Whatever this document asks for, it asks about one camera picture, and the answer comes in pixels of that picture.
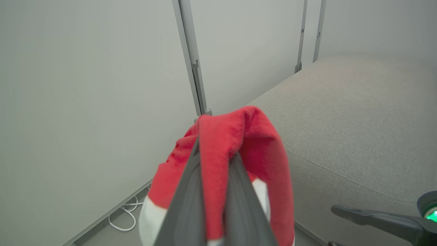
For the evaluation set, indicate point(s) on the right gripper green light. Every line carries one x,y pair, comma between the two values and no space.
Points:
428,218

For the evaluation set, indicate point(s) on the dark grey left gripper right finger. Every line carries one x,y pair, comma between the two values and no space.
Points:
244,212

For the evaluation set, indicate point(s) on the grey fabric sofa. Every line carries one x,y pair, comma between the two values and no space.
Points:
341,119

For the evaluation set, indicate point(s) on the red and white garment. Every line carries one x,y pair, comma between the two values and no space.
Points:
222,136

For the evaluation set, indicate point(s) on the thin grey metal partition post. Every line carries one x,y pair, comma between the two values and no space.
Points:
301,34
319,30

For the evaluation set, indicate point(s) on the wide grey metal partition post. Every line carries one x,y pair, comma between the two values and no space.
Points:
191,51

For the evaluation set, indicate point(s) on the grey partition base rail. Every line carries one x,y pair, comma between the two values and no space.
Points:
106,215

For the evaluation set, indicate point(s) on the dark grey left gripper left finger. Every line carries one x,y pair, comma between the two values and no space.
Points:
184,205

